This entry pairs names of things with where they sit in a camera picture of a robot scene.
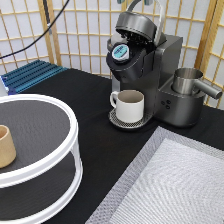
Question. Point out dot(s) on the steel milk frother cup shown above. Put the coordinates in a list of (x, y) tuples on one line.
[(188, 81)]

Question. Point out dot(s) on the grey woven placemat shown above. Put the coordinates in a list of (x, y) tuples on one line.
[(172, 180)]

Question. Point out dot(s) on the blue ribbed metal block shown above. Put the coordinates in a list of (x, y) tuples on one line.
[(29, 75)]

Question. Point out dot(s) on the white ceramic mug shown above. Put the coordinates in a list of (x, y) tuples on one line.
[(128, 105)]

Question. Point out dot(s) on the white coffee pod blue lid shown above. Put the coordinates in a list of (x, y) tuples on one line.
[(120, 53)]

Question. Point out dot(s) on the tan wooden cup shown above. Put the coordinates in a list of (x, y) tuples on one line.
[(7, 148)]

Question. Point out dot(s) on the white two-tier round shelf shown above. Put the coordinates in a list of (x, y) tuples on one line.
[(47, 170)]

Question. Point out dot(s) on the grey pod coffee machine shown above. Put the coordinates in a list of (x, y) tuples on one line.
[(153, 59)]

